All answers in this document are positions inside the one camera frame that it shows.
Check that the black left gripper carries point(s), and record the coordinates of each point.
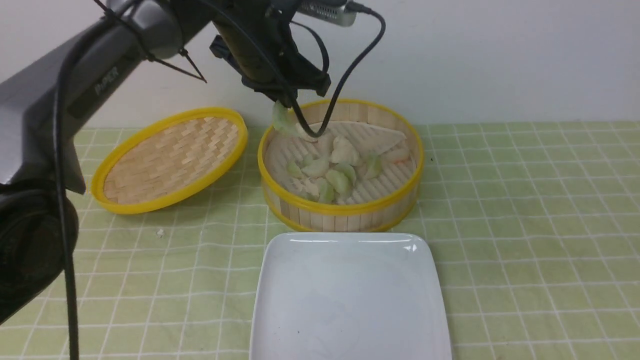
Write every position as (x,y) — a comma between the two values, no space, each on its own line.
(254,38)

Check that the pale green dumpling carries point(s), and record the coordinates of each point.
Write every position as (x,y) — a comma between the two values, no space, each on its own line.
(281,123)
(374,166)

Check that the white square plate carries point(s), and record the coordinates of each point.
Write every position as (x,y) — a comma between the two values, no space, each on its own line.
(349,296)

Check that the yellow rimmed bamboo steamer lid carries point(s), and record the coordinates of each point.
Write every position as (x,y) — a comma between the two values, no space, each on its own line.
(170,161)

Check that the yellow rimmed bamboo steamer basket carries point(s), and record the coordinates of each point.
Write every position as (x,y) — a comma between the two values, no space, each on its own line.
(377,204)

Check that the pink white dumpling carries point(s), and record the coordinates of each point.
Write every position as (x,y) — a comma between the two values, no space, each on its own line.
(397,155)

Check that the green checked tablecloth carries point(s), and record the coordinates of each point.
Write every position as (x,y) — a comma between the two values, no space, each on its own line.
(534,229)

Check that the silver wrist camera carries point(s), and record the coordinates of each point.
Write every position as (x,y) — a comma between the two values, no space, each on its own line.
(335,12)

